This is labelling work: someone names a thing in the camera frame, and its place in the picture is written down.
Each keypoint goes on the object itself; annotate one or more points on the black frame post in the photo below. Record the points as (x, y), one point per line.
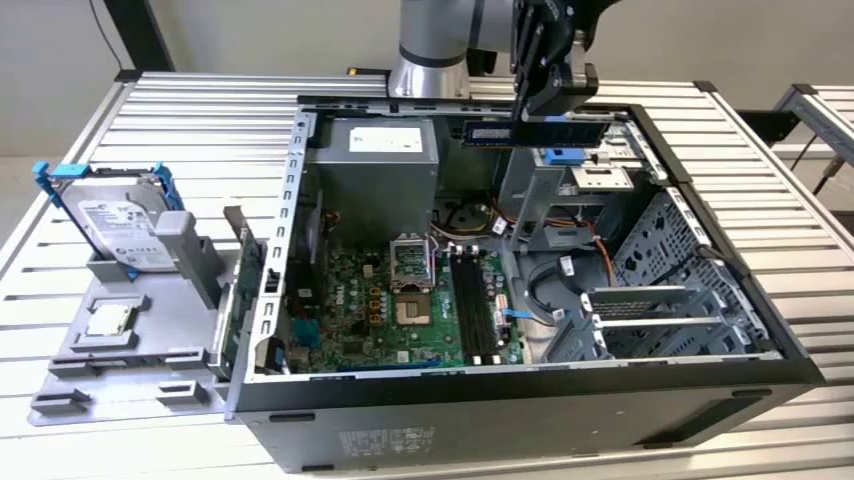
(143, 35)

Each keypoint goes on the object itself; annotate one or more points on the black RAM slot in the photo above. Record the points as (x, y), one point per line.
(465, 305)
(482, 305)
(473, 305)

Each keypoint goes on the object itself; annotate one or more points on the grey power supply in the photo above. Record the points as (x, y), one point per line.
(374, 200)

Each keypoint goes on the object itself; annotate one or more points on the green graphics card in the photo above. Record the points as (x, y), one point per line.
(247, 280)

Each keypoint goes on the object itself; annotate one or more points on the blue port block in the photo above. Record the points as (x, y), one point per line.
(307, 332)

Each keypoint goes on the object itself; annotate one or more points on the metal drive bay cage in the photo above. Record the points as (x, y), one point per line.
(534, 190)

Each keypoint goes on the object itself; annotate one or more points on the CPU socket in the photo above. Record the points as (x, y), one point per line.
(415, 311)

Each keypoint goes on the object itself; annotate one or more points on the black open PC case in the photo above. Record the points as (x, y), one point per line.
(467, 425)

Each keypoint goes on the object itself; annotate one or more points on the metal disk bay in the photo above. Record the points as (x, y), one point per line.
(641, 300)

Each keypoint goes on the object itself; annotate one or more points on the hard disk in blue carrier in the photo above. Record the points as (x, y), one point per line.
(116, 225)

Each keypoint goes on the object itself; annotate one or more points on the blue expansion slot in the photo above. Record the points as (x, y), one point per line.
(394, 366)

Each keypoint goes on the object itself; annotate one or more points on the grey parts rack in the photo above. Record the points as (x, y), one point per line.
(167, 320)

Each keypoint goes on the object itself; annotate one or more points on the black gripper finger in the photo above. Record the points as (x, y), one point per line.
(547, 90)

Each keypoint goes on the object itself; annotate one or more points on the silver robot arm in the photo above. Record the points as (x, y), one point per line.
(434, 30)

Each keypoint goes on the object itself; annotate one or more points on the green motherboard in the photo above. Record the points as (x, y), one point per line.
(347, 340)

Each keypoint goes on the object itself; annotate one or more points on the blue drive bay latch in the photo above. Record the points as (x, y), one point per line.
(562, 157)

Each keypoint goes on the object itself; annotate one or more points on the silver CPU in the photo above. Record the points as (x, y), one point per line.
(108, 320)

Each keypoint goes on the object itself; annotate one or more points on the yellow black clamp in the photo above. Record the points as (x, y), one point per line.
(367, 71)

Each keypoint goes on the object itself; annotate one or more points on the black case fan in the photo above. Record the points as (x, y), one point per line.
(310, 240)

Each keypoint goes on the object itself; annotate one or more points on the metal slat side table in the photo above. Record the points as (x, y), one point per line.
(828, 110)

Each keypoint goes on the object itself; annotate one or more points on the black table bracket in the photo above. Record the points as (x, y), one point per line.
(767, 125)

